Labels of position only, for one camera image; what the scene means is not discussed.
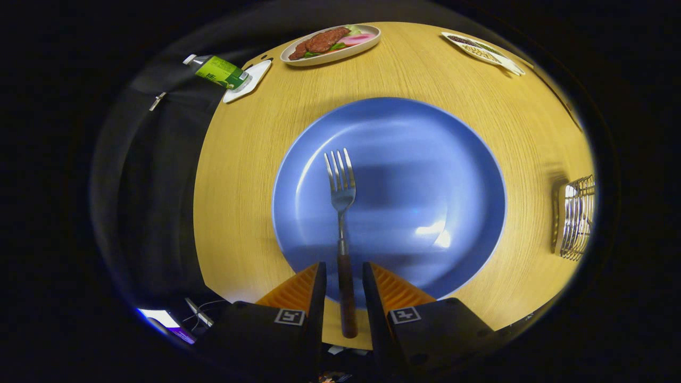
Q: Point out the white-edged laptop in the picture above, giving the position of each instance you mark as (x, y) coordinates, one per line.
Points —
(199, 314)

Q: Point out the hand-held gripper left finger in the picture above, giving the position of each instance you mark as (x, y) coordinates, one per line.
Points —
(317, 298)

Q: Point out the oval plate of meat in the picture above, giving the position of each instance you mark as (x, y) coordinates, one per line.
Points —
(324, 40)

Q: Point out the perforated metal tray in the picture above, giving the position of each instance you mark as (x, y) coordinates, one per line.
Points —
(577, 218)

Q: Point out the white square coaster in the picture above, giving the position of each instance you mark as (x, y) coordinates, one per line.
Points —
(256, 77)

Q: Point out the blue round plate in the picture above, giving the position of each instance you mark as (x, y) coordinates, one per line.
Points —
(415, 159)

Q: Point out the white divided dish of beans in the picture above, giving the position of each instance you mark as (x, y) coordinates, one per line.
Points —
(479, 49)

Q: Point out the computer monitor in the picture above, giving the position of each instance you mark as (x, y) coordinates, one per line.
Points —
(159, 318)

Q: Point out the silver metal clip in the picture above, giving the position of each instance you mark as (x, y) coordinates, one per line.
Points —
(157, 101)

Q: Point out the green label drink bottle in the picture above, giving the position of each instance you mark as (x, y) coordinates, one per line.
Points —
(221, 72)

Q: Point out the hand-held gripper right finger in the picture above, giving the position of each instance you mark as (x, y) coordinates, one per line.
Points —
(372, 303)

